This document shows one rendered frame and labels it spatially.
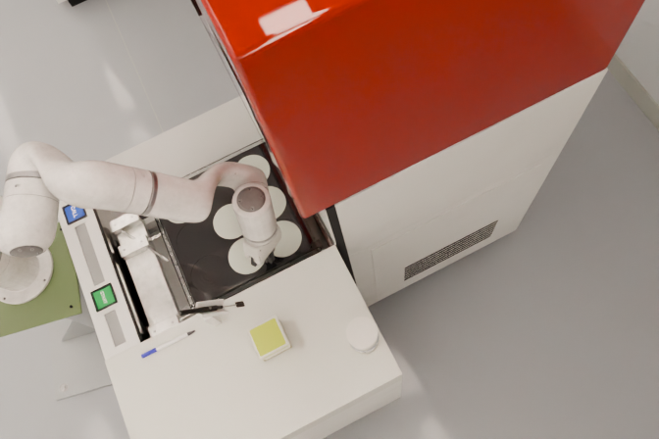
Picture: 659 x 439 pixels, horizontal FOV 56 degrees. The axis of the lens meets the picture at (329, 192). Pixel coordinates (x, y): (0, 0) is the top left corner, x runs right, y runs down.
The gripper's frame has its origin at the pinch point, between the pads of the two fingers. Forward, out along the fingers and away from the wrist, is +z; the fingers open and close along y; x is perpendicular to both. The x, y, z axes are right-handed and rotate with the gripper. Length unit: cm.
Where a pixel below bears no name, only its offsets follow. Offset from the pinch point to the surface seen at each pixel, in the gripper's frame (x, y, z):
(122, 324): -19.7, 34.3, 0.9
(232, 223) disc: -14.0, -2.8, 1.7
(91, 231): -42.7, 20.2, -1.1
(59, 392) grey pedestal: -69, 64, 101
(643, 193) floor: 86, -126, 75
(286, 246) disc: 2.2, -5.2, 1.3
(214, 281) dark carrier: -8.7, 12.4, 3.9
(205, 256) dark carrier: -14.9, 8.2, 3.3
